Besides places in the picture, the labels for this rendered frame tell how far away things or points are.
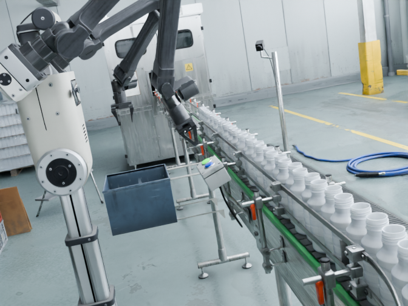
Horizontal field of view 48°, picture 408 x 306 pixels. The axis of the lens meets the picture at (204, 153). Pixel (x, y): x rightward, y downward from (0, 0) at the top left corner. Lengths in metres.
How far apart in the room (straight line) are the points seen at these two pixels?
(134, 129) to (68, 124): 4.85
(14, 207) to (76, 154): 3.47
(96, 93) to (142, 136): 5.60
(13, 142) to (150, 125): 2.68
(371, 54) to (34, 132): 9.29
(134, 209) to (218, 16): 10.15
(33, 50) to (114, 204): 1.00
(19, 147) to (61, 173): 6.59
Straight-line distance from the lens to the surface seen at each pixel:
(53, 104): 1.52
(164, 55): 1.48
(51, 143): 1.55
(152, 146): 6.41
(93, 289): 1.75
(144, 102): 6.32
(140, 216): 2.19
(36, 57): 1.37
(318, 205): 1.06
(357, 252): 0.85
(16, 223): 5.07
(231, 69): 12.09
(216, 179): 1.54
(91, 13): 1.37
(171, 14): 1.45
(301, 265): 1.18
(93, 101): 11.88
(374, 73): 10.44
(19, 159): 8.19
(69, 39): 1.35
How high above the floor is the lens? 1.49
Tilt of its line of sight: 12 degrees down
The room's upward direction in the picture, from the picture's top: 10 degrees counter-clockwise
